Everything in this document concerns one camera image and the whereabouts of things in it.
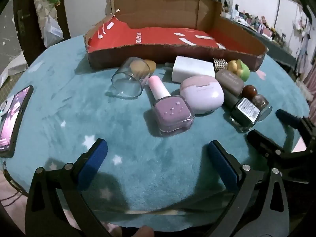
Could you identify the row of small desk items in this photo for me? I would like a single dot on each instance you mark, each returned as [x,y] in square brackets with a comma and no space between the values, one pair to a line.
[259,24]

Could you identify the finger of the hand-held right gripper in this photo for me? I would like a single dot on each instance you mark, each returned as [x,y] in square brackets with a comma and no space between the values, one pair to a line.
[261,142]
[284,116]

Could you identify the taupe earbuds case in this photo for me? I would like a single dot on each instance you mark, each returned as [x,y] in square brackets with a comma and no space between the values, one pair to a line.
[229,82]

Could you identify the purple nail polish bottle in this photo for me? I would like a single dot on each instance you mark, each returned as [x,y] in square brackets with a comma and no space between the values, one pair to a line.
[172,113]

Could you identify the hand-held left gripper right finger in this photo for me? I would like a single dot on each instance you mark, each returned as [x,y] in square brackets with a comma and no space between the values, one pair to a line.
[222,167]

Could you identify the lilac earbuds case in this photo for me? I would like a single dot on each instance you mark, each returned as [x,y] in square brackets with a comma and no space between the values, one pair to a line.
[205,96]

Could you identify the cardboard box with red lining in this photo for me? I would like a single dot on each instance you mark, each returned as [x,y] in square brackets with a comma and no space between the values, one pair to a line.
[160,35]

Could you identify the white charger block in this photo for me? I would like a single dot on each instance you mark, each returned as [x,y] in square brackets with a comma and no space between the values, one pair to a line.
[190,70]

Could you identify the clear glass cup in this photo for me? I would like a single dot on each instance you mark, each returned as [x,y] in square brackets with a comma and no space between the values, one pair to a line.
[128,84]

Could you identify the dark brown door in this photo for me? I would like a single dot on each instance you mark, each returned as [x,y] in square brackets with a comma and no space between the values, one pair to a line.
[63,17]

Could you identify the brown round-cap bottle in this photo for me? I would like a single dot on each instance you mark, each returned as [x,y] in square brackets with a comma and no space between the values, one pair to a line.
[249,91]

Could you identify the green and yellow toy figure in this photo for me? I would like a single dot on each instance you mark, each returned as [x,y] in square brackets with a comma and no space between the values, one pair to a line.
[243,72]

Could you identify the clear plastic bag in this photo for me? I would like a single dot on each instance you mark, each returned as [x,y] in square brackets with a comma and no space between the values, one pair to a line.
[51,32]

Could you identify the black smartphone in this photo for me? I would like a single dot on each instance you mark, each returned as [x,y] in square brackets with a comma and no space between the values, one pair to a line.
[14,118]

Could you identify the table with dark cloth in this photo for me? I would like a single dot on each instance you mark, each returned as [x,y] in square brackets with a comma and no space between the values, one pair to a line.
[279,51]

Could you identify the dark green nail polish bottle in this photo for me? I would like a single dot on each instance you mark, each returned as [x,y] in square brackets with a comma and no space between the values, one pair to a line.
[246,113]

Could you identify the person's left hand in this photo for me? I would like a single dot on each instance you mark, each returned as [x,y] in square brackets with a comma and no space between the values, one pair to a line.
[142,232]

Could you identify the round tan wooden disc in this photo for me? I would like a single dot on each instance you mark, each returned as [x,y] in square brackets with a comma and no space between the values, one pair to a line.
[151,65]

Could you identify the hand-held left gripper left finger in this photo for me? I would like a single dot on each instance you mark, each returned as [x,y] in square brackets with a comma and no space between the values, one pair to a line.
[95,163]

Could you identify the silver studded tube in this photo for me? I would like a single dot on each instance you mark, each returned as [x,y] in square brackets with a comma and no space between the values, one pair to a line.
[219,65]

